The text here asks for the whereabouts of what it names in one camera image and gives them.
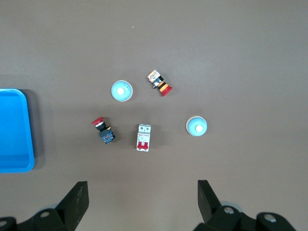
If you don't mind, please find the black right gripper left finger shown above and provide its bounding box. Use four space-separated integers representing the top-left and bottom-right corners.
0 180 90 231

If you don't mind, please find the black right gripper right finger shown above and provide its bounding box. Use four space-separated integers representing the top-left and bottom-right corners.
193 179 297 231

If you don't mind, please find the blue bell white button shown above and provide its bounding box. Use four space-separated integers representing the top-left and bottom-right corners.
185 115 208 138
111 79 134 103

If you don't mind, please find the blue plastic tray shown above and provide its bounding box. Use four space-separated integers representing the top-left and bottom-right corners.
0 88 35 173

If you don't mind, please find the red mushroom pushbutton black body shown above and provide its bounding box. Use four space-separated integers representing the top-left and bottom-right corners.
91 116 116 145

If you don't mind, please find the red yellow striped pushbutton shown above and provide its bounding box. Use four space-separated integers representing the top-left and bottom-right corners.
146 69 173 97

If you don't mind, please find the white circuit breaker red switch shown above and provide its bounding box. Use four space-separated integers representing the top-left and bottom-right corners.
136 123 152 153

